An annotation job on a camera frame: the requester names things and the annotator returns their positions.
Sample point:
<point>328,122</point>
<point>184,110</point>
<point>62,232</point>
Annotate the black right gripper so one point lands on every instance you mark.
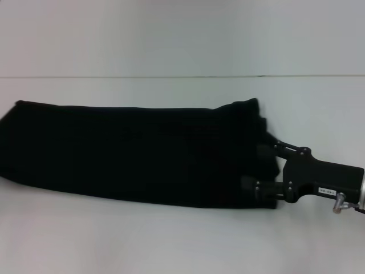
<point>319,177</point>

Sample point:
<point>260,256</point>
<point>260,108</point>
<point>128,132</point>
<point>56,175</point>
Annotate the black shirt with FREE print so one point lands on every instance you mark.
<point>128,154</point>

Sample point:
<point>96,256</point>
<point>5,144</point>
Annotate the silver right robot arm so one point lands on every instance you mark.
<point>362,185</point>

